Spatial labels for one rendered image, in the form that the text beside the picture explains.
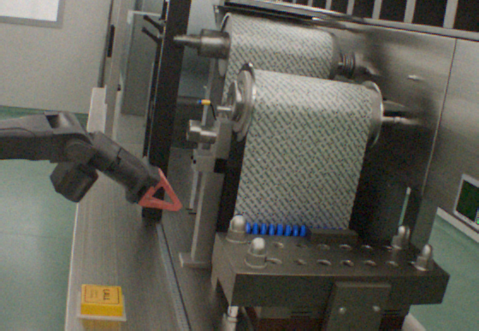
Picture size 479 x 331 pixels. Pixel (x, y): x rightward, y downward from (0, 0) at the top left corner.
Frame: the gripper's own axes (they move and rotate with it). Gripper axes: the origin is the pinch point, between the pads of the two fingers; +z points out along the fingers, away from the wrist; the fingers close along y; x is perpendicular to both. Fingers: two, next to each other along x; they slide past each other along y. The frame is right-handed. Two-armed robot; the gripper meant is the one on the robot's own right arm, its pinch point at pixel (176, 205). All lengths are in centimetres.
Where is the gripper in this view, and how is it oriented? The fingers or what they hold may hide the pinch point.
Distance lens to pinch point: 101.8
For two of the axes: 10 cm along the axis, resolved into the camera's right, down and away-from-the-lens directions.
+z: 7.4, 5.8, 3.5
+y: 2.3, 2.7, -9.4
